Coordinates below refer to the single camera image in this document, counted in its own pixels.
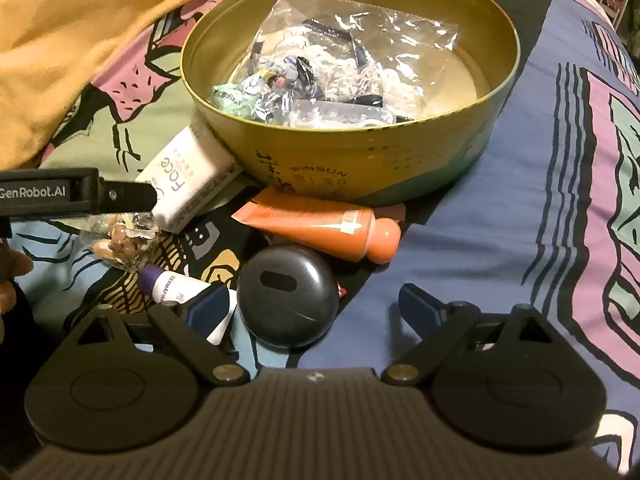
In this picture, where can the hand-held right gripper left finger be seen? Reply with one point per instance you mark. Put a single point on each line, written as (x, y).
(207, 306)

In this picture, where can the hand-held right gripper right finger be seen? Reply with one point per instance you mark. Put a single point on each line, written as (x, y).
(420, 307)

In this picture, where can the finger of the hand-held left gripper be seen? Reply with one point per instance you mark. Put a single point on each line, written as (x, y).
(127, 195)

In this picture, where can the white tube with purple cap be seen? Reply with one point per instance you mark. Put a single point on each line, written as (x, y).
(170, 290)

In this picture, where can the small clear bag of snacks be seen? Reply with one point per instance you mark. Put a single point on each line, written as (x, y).
(122, 240)

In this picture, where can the white tissue packet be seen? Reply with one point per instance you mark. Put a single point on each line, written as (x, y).
(190, 180)

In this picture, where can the dark round earbud case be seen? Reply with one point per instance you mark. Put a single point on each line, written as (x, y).
(287, 295)

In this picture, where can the orange squeeze tube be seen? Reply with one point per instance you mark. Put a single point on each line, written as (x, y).
(325, 230)

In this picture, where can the green foil wrapper packet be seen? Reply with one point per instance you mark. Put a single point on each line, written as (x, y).
(230, 96)

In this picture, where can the round golden tin container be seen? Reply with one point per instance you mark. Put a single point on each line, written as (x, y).
(350, 160)

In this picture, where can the clear bag of hair accessories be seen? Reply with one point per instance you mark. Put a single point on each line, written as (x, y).
(350, 60)

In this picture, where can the person's left hand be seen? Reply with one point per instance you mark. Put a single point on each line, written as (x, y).
(14, 272)

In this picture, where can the yellow blanket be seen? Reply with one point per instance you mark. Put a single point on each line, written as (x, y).
(75, 35)

